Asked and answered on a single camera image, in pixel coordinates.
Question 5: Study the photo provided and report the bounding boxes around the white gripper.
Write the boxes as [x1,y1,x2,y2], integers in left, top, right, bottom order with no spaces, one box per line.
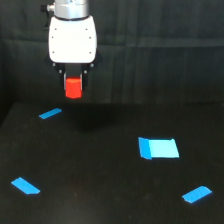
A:
[44,16,103,91]

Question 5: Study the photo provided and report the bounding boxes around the red hexagonal block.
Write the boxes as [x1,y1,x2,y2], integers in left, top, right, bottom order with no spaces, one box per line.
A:
[65,78,82,99]

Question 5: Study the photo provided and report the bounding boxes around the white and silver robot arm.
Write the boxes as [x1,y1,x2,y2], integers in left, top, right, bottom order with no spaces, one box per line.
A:
[40,0,102,91]

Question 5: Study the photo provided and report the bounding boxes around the blue tape strip top left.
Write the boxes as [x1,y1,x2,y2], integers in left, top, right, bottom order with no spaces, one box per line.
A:
[39,108,62,119]

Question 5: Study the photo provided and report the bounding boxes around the blue tape strip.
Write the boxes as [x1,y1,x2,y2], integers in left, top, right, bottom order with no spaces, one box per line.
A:
[39,108,62,119]
[182,186,212,203]
[11,177,40,195]

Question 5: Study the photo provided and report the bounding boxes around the black backdrop curtain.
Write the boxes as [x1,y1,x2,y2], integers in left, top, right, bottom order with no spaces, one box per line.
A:
[0,0,224,121]

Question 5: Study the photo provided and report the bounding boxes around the light blue paper square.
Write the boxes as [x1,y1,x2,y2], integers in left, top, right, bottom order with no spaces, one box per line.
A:
[138,137,179,160]

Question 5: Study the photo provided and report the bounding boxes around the blue tape strip bottom left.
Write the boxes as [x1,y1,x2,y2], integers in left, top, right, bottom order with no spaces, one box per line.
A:
[11,177,40,195]

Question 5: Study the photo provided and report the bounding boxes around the blue tape strip bottom right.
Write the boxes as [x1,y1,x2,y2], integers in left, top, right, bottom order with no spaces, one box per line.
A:
[182,186,212,203]

